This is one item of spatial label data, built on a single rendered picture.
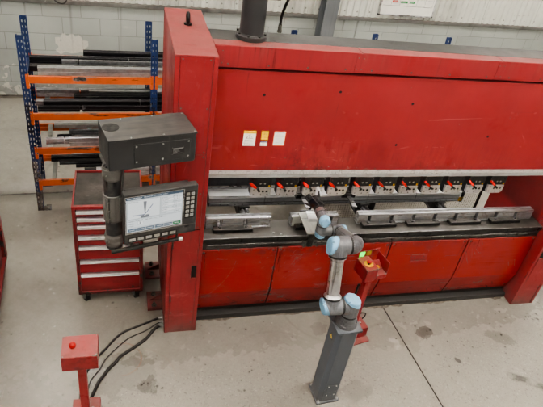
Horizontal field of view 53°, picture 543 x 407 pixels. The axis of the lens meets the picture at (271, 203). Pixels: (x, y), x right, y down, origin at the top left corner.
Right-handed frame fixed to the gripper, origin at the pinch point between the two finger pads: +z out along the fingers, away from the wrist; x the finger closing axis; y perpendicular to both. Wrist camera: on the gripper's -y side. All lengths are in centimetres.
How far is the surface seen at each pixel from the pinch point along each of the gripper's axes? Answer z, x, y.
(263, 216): 13.8, -41.7, 0.3
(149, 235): -41, -75, -87
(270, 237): 1.1, -46.8, 9.2
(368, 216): 13, 13, 68
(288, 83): 12, 43, -69
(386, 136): 12, 66, 16
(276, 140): 11.9, 9.6, -43.2
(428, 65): 10, 117, -8
